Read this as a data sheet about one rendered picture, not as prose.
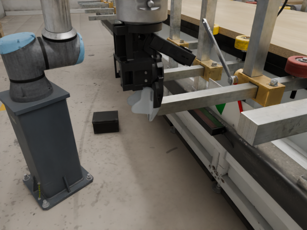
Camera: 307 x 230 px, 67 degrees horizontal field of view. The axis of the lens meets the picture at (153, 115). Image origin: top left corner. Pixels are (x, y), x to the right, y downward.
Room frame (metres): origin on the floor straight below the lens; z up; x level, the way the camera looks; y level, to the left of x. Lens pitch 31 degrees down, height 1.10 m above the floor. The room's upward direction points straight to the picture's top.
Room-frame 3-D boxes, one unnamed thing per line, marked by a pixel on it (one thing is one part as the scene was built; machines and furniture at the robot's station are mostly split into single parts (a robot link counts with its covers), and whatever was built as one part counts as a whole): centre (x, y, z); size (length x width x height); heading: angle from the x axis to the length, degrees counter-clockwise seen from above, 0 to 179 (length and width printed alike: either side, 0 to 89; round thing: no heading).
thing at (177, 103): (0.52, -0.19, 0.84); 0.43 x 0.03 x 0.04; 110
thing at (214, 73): (0.80, -0.19, 0.81); 0.13 x 0.06 x 0.05; 20
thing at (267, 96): (0.57, -0.27, 0.85); 0.13 x 0.06 x 0.05; 20
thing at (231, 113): (0.61, -0.23, 0.75); 0.26 x 0.01 x 0.10; 20
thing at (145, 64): (0.44, 0.03, 0.97); 0.09 x 0.08 x 0.12; 110
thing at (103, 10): (2.18, 0.37, 0.82); 0.43 x 0.03 x 0.04; 110
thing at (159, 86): (0.43, 0.00, 0.91); 0.05 x 0.02 x 0.09; 20
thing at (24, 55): (1.03, 0.58, 0.79); 0.17 x 0.15 x 0.18; 122
